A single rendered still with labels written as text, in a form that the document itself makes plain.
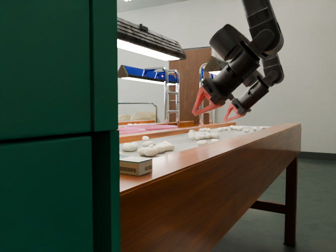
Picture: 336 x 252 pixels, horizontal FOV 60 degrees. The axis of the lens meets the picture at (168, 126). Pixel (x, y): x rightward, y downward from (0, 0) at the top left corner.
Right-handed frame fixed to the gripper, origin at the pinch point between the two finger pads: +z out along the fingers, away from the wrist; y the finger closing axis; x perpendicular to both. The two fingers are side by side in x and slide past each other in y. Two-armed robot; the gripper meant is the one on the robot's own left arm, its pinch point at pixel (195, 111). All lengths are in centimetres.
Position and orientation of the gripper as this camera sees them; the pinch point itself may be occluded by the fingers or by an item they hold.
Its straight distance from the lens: 77.2
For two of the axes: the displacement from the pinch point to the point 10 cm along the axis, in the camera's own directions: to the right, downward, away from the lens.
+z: -6.4, 6.4, 4.3
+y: -5.1, 0.7, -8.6
